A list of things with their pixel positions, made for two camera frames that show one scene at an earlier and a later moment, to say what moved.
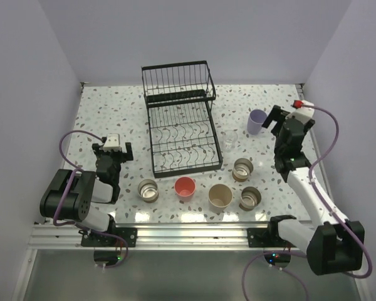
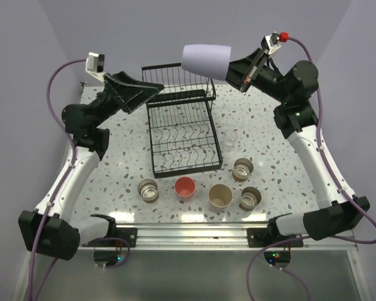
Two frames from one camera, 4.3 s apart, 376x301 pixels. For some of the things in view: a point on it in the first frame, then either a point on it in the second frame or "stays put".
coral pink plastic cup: x=184 y=187 stays put
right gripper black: x=274 y=115 → x=239 y=71
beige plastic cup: x=220 y=197 stays put
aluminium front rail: x=217 y=236 stays put
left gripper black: x=124 y=157 → x=127 y=93
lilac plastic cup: x=255 y=120 → x=209 y=61
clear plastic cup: x=230 y=137 stays put
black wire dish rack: x=183 y=133 stays put
